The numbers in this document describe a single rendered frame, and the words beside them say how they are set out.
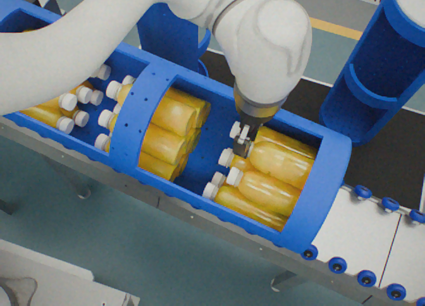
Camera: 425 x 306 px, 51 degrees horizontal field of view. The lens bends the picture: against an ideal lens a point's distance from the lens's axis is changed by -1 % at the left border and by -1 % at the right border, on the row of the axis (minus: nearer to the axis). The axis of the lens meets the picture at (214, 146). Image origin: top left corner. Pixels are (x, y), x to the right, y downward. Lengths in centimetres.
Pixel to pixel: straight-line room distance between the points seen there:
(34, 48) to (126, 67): 81
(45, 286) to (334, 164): 65
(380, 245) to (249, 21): 80
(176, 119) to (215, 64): 131
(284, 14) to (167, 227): 162
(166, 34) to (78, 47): 118
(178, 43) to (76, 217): 98
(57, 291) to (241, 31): 67
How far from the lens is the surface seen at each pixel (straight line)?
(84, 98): 115
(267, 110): 72
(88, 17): 47
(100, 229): 215
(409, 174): 223
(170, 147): 99
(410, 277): 126
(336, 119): 220
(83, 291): 102
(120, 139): 96
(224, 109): 114
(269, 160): 95
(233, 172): 98
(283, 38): 58
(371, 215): 125
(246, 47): 60
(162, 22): 156
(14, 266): 107
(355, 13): 278
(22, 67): 40
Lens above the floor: 206
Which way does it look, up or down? 68 degrees down
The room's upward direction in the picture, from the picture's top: 6 degrees clockwise
